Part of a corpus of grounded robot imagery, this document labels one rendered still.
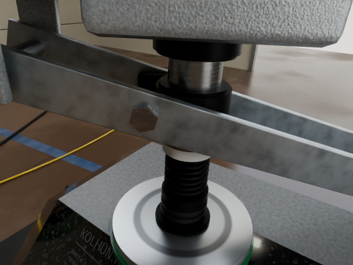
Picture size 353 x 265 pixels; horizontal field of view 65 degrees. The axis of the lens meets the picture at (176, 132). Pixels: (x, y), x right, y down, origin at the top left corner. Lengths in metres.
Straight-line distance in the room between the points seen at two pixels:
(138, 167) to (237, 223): 0.25
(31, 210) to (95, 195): 1.40
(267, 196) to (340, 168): 0.21
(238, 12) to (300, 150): 0.18
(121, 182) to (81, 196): 0.08
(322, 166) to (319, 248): 0.17
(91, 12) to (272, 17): 0.13
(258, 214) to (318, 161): 0.19
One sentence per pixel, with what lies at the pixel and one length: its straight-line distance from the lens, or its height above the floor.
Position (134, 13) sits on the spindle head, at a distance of 0.21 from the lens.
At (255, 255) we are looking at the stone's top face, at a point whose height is 0.87.
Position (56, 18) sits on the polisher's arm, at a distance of 0.42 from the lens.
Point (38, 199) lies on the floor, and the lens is 1.99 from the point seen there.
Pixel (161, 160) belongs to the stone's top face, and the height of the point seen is 0.87.
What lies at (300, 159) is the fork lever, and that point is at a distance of 0.35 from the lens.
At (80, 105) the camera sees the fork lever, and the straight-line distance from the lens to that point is 0.29.
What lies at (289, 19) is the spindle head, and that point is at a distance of 0.23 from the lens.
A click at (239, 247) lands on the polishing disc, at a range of 0.42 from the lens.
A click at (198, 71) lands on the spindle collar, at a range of 0.30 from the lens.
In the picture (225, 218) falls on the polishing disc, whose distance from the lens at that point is 0.45.
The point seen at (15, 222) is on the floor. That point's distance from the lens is 1.88.
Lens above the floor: 1.20
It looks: 27 degrees down
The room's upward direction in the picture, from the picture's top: 3 degrees clockwise
